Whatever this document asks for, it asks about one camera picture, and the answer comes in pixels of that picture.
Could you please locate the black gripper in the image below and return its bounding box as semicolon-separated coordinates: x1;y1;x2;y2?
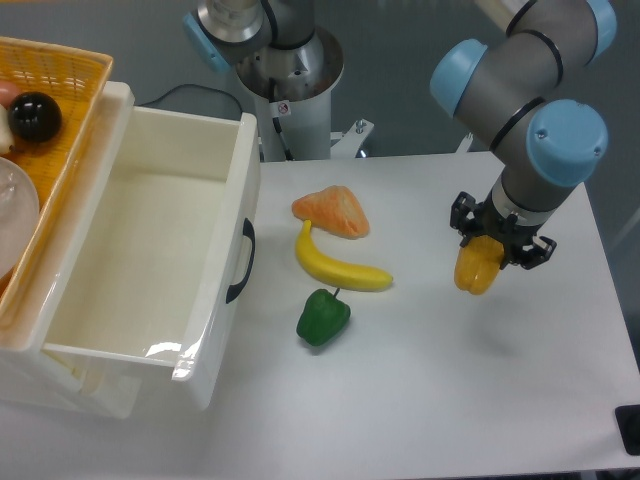
449;191;557;270

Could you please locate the yellow toy pepper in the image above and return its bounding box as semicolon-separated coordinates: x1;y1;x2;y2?
454;235;504;295

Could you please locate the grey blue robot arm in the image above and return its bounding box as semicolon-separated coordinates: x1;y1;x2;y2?
183;1;617;269

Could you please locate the green toy pepper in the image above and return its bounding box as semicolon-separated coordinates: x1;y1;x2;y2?
296;288;351;347

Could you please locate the white upper drawer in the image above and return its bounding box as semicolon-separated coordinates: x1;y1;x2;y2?
53;107;260;412

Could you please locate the white drawer cabinet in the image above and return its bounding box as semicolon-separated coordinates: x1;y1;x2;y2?
1;81;140;418

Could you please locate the yellow toy banana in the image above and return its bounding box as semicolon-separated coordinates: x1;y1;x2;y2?
295;220;393;292

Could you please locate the orange toy salmon piece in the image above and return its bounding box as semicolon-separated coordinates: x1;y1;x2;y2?
291;185;370;239

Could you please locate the black object at table edge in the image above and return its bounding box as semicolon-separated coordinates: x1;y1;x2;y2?
614;404;640;456

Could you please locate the orange woven basket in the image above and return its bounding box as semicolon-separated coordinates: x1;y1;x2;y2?
1;36;113;316

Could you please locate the black round toy fruit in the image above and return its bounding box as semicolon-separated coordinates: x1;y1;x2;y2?
8;91;62;143

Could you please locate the clear plastic bowl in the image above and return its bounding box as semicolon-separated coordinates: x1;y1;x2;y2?
1;158;40;278

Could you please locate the pink toy fruit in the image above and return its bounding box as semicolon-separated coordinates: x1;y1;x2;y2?
0;80;22;109

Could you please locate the metal mounting bracket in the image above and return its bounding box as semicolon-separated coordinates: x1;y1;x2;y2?
330;119;375;160

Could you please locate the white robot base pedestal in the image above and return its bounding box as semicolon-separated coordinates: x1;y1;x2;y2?
236;26;344;162

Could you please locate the black drawer handle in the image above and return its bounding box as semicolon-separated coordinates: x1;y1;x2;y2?
225;218;256;304

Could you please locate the black cable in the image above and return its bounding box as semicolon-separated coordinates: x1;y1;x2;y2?
135;83;243;113

